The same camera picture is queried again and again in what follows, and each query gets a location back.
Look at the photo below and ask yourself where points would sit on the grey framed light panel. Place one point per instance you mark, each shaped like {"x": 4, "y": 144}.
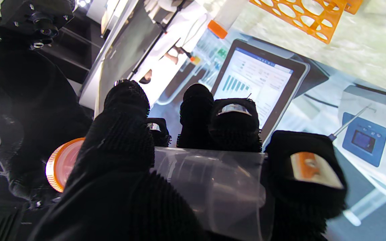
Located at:
{"x": 126, "y": 57}

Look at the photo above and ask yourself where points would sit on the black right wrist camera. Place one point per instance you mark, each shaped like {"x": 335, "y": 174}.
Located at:
{"x": 35, "y": 16}

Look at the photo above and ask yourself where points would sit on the orange test tube rack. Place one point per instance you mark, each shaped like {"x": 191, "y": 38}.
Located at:
{"x": 313, "y": 15}

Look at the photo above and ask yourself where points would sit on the clear plastic test tube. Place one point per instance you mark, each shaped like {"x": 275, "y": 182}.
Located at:
{"x": 213, "y": 190}
{"x": 230, "y": 11}

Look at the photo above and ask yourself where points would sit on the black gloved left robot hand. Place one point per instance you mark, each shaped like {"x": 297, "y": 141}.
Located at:
{"x": 119, "y": 157}

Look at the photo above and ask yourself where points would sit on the printed laboratory backdrop banner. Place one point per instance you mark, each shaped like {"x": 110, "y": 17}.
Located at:
{"x": 313, "y": 100}

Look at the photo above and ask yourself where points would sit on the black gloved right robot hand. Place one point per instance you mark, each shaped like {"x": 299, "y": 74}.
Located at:
{"x": 28, "y": 110}

